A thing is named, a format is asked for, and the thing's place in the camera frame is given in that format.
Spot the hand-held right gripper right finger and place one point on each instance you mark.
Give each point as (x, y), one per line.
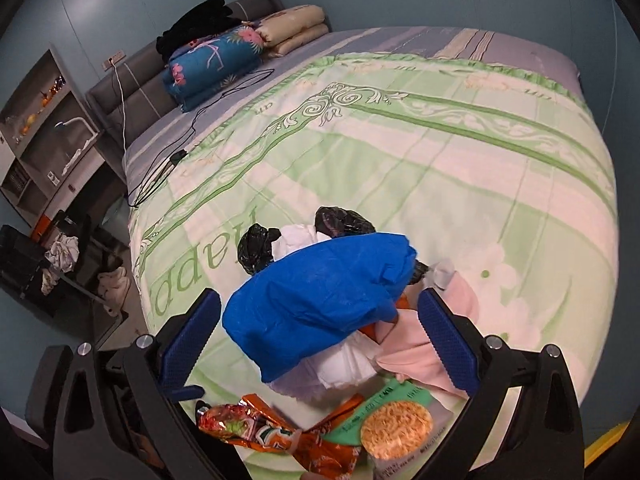
(450, 345)

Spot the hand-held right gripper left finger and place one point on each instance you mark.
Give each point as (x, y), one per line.
(192, 340)

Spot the pink grey cloth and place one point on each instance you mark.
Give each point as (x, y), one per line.
(410, 355)

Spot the blue plastic bag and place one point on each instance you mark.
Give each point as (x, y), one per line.
(320, 300)

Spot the small orange plastic piece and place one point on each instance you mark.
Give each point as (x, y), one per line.
(369, 332)

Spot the shiny orange snack wrapper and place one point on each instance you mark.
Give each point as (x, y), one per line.
(225, 422)

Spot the green instant noodle packet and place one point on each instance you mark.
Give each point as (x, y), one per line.
(395, 425)

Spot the beige towel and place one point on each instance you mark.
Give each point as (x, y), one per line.
(112, 282)

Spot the black plastic bag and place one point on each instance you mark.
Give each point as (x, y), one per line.
(340, 220)
(255, 250)

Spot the crumpled white paper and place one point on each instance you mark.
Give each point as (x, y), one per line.
(330, 365)

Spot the white tissue paper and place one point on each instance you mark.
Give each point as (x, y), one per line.
(295, 240)

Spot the white grey crumpled cloth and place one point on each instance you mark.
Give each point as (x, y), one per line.
(62, 252)

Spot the orange plastic wrapper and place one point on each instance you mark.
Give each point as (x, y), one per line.
(325, 455)

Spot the yellow band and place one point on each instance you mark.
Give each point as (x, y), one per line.
(607, 442)

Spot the black chair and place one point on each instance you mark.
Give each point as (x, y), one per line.
(20, 260)

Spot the green patterned quilt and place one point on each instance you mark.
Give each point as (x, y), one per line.
(400, 160)

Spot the white desk lamp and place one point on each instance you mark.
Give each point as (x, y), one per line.
(75, 121)

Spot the grey upholstered headboard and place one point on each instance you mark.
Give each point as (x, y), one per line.
(130, 80)

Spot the blue floral pillow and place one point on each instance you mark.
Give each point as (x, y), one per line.
(210, 70)

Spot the grey shelf unit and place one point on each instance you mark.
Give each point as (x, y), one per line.
(65, 95)

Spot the black garment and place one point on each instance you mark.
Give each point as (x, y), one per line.
(200, 25)

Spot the beige folded quilt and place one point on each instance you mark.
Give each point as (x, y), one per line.
(295, 30)

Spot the wall power outlet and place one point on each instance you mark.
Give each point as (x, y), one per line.
(112, 61)

